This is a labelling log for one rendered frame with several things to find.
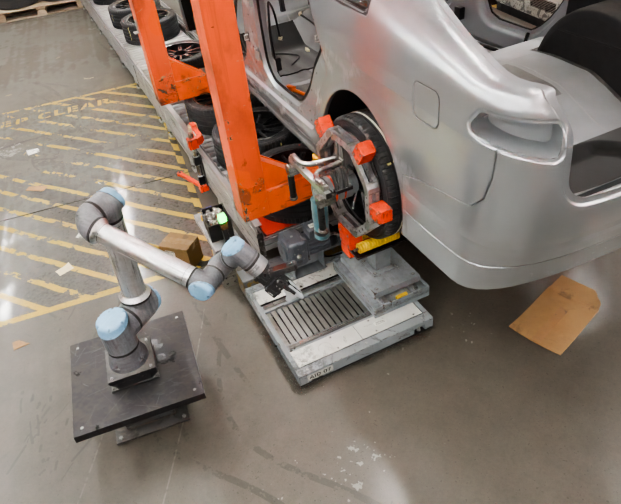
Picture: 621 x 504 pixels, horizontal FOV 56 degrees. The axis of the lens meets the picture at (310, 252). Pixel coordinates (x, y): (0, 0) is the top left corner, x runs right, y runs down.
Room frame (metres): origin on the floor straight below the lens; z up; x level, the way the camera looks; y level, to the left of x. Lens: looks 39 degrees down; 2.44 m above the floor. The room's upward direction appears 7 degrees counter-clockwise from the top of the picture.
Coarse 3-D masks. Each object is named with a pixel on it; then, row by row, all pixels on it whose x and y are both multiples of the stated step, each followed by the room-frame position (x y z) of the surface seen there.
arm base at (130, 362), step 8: (144, 344) 2.00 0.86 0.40; (136, 352) 1.91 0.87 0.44; (144, 352) 1.94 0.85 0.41; (112, 360) 1.89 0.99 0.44; (120, 360) 1.87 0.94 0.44; (128, 360) 1.88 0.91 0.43; (136, 360) 1.89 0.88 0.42; (144, 360) 1.91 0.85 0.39; (112, 368) 1.88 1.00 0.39; (120, 368) 1.86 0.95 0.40; (128, 368) 1.86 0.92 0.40; (136, 368) 1.87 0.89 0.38
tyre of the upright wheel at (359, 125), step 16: (352, 112) 2.67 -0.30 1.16; (368, 112) 2.60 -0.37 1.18; (352, 128) 2.53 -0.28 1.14; (368, 128) 2.46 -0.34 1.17; (384, 144) 2.38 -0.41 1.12; (384, 160) 2.31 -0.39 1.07; (384, 176) 2.27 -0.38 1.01; (384, 192) 2.27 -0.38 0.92; (400, 208) 2.25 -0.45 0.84; (384, 224) 2.28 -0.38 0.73; (400, 224) 2.27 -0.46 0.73
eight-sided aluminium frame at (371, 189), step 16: (336, 128) 2.59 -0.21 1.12; (320, 144) 2.70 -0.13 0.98; (352, 144) 2.41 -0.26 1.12; (352, 160) 2.38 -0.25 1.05; (320, 176) 2.73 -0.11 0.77; (368, 176) 2.33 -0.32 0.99; (368, 192) 2.25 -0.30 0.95; (336, 208) 2.61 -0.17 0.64; (368, 208) 2.25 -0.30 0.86; (352, 224) 2.51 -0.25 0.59; (368, 224) 2.25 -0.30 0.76
